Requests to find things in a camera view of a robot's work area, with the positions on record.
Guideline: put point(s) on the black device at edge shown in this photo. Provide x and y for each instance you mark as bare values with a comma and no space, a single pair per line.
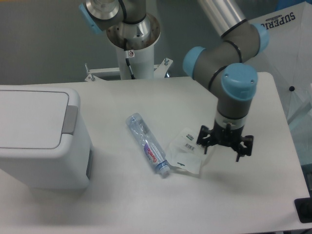
304,209

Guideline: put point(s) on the white superior umbrella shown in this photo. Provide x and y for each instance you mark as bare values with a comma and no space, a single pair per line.
288,56

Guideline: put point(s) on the clear plastic water bottle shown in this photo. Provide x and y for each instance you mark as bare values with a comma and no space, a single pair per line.
149,144

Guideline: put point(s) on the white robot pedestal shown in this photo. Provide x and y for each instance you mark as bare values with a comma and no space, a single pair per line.
134,45

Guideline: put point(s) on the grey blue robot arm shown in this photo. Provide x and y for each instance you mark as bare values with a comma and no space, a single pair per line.
222,71

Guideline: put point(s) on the clear plastic packaging bag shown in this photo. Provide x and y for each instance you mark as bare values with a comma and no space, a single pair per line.
184,153

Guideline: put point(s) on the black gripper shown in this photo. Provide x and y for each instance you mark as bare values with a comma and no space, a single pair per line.
226,136

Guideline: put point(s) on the white trash can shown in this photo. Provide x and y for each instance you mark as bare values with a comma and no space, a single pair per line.
67,166

